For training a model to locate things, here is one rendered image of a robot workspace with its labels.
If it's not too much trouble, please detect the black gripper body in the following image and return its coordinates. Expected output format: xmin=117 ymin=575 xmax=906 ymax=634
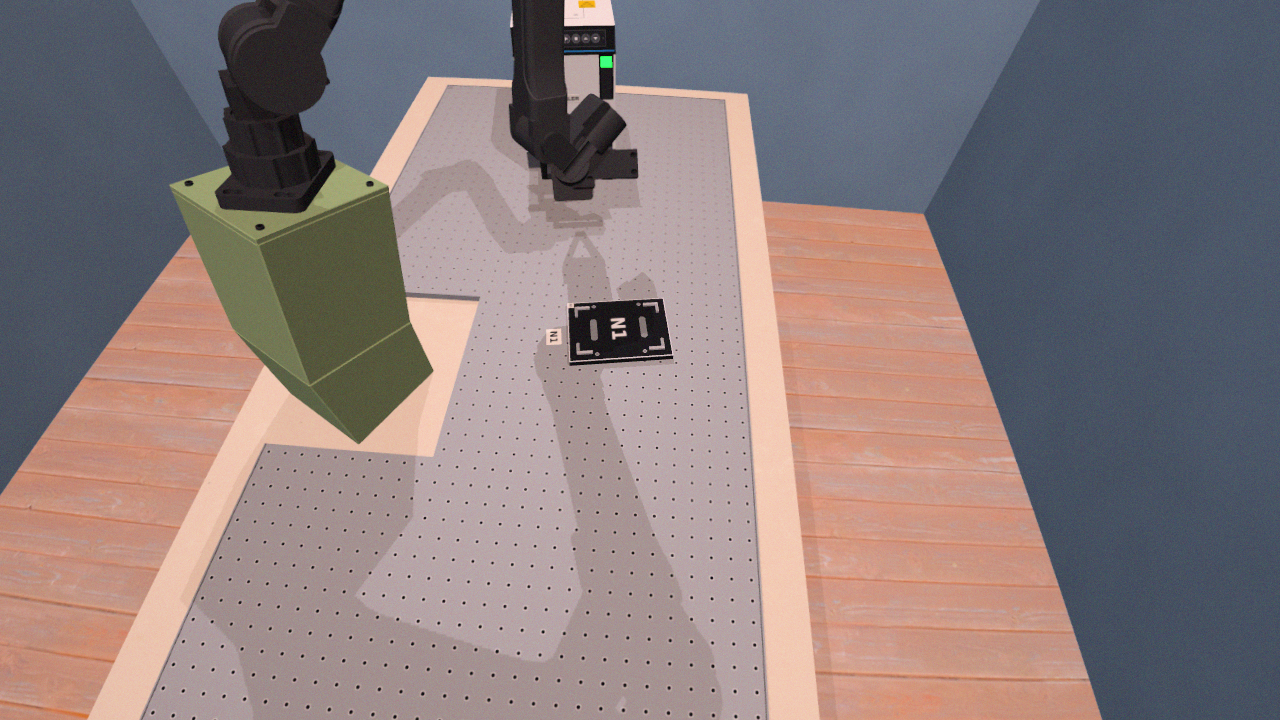
xmin=550 ymin=169 xmax=593 ymax=201

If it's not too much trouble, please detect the white benchtop heat sealer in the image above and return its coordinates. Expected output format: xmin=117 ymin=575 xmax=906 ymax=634
xmin=527 ymin=0 xmax=616 ymax=181

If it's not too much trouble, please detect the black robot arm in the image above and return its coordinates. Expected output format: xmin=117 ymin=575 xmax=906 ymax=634
xmin=215 ymin=0 xmax=637 ymax=213

